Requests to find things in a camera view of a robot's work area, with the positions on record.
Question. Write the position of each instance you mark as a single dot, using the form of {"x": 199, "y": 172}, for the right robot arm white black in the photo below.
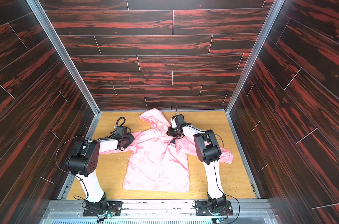
{"x": 208, "y": 152}

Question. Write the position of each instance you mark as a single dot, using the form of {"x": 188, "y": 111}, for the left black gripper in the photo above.
{"x": 129, "y": 135}

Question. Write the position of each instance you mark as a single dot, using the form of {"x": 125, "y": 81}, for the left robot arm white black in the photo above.
{"x": 84, "y": 160}

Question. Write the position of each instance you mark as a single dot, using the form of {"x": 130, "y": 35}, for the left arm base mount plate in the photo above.
{"x": 103, "y": 209}

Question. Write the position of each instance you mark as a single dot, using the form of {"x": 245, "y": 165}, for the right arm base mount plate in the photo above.
{"x": 202, "y": 208}

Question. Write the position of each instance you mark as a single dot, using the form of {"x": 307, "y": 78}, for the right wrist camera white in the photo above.
{"x": 173, "y": 123}

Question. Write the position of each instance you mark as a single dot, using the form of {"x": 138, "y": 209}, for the aluminium front rail frame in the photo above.
{"x": 162, "y": 211}

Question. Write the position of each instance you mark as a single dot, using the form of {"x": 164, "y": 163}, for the pink hooded jacket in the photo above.
{"x": 157, "y": 161}

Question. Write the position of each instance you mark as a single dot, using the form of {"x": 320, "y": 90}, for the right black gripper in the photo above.
{"x": 173, "y": 132}

